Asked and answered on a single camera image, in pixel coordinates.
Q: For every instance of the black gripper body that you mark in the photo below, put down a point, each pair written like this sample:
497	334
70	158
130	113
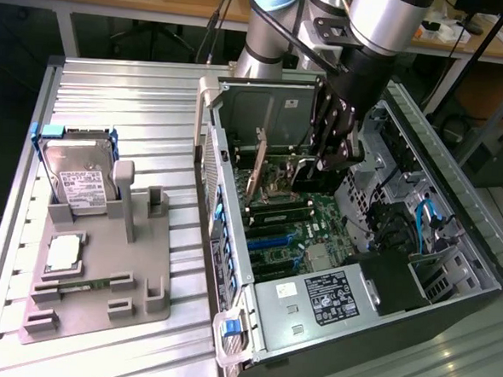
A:
360	80

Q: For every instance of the graphics card with black fan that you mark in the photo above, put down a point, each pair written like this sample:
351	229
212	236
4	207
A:
257	167

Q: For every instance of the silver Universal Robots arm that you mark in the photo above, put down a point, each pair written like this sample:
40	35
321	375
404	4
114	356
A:
386	17

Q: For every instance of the metal disk bay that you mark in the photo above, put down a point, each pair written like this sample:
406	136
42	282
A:
371	179

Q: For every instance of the green motherboard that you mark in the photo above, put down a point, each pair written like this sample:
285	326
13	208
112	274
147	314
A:
317	231

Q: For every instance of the black installed RAM stick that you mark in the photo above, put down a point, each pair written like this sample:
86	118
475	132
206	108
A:
280	213

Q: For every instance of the white and orange packaging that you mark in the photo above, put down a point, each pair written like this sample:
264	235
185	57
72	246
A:
442	31

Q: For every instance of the blue expansion slot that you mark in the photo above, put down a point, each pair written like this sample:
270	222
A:
274	242

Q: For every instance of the black tripod pole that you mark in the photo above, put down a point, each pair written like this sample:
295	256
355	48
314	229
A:
476	53

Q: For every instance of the black expansion slot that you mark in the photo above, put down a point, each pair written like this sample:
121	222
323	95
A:
274	269

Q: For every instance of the black plastic shroud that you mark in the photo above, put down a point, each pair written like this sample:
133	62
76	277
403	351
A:
386	282

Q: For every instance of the grey equipment box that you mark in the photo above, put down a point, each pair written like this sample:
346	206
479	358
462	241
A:
501	161

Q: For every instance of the grey power supply unit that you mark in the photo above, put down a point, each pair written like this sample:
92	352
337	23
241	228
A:
286	314

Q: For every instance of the black chair base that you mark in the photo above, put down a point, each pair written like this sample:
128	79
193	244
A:
158	33

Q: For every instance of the open black PC case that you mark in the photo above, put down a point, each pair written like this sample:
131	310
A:
396	342

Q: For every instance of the blue case latch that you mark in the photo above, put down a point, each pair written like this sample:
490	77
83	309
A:
230	328

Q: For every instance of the grey parts rack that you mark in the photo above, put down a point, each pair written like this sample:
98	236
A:
101	265

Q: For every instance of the green RAM stick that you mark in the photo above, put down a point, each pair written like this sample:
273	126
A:
83	285

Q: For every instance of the silver CPU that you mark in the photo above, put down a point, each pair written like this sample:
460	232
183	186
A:
63	254

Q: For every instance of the hard disk with blue bracket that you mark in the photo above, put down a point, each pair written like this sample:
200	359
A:
77	173

